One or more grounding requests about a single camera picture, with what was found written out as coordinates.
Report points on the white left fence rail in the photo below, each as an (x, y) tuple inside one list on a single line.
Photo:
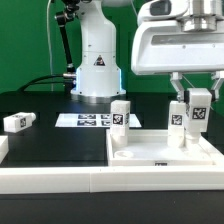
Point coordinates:
[(3, 147)]

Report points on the white square table top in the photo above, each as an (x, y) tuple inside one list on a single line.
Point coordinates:
[(150, 148)]

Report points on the white marker base plate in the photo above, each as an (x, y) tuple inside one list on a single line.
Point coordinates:
[(91, 120)]

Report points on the white fence rail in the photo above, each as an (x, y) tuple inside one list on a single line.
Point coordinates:
[(110, 179), (3, 147)]

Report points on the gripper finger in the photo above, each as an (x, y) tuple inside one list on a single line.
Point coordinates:
[(175, 79), (218, 80)]

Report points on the white front fence rail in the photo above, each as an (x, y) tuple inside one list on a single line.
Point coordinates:
[(110, 179)]

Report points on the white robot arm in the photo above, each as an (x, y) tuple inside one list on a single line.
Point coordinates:
[(98, 75)]

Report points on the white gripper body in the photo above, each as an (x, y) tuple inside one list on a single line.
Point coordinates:
[(179, 36)]

